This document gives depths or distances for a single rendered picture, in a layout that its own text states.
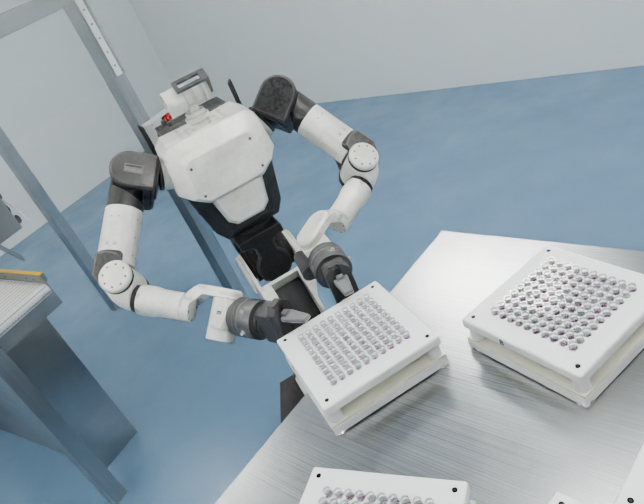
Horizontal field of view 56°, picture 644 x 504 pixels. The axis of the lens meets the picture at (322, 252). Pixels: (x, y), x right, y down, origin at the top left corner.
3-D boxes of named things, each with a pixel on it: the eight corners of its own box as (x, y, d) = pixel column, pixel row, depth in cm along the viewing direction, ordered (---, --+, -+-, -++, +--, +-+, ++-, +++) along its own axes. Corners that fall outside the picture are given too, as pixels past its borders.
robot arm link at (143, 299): (172, 317, 136) (92, 302, 139) (186, 326, 145) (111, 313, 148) (184, 272, 139) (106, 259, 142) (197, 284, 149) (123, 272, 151)
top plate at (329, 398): (442, 343, 109) (439, 335, 108) (326, 418, 105) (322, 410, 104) (378, 286, 130) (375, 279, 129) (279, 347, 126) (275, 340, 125)
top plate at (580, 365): (674, 291, 100) (674, 282, 99) (582, 386, 91) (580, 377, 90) (548, 251, 119) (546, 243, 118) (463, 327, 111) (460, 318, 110)
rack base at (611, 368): (676, 314, 102) (675, 303, 101) (587, 408, 94) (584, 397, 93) (552, 271, 122) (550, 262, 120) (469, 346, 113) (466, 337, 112)
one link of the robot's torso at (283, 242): (248, 273, 185) (231, 242, 179) (286, 251, 187) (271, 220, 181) (261, 291, 174) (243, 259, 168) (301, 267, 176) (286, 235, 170)
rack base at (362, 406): (449, 363, 112) (446, 353, 111) (336, 436, 107) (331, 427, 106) (385, 304, 133) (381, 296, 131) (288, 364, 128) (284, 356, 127)
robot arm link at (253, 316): (290, 287, 127) (249, 282, 134) (263, 318, 121) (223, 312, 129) (312, 331, 133) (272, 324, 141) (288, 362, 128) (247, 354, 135)
